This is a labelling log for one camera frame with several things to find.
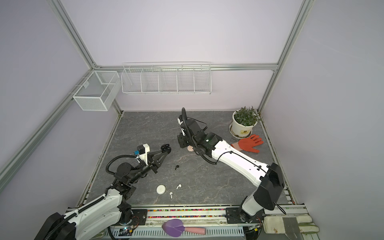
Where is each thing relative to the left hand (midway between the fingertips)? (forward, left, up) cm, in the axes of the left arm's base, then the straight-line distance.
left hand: (166, 153), depth 73 cm
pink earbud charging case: (+14, -11, -21) cm, 28 cm away
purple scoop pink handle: (-29, -3, -21) cm, 36 cm away
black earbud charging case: (+2, 0, +1) cm, 3 cm away
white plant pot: (+21, -45, -14) cm, 52 cm away
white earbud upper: (-10, -5, -20) cm, 23 cm away
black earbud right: (+2, -3, -21) cm, 21 cm away
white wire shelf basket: (+58, -15, +2) cm, 60 cm away
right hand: (+8, -8, +4) cm, 12 cm away
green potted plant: (+25, -50, -4) cm, 56 cm away
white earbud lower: (-14, 0, -20) cm, 24 cm away
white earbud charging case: (-12, +5, -19) cm, 23 cm away
